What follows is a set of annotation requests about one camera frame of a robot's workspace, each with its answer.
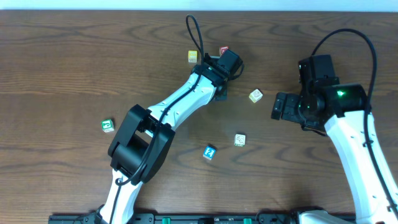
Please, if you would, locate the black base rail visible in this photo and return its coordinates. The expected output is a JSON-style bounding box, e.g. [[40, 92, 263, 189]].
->
[[47, 212, 357, 224]]

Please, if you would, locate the red letter E block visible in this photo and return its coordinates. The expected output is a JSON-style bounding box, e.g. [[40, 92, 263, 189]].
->
[[219, 46, 229, 56]]

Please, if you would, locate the yellow wooden block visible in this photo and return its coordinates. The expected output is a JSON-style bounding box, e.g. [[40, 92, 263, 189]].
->
[[188, 50, 198, 63]]

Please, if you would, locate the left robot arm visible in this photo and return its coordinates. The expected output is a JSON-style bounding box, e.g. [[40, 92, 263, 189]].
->
[[95, 56, 234, 223]]

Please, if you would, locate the blue number 2 block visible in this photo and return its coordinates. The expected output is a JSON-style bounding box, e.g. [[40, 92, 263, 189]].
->
[[203, 146, 216, 160]]

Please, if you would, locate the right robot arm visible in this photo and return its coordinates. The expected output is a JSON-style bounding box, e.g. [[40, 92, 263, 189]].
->
[[271, 84, 397, 223]]

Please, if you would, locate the cream block with yellow side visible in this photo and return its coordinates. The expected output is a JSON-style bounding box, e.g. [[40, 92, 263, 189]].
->
[[249, 89, 263, 103]]

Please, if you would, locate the green letter J block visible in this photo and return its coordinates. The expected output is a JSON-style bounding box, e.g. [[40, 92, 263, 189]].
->
[[101, 119, 115, 133]]

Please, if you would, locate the cream block with green drawing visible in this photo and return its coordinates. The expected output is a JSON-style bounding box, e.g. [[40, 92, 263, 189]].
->
[[234, 134, 246, 147]]

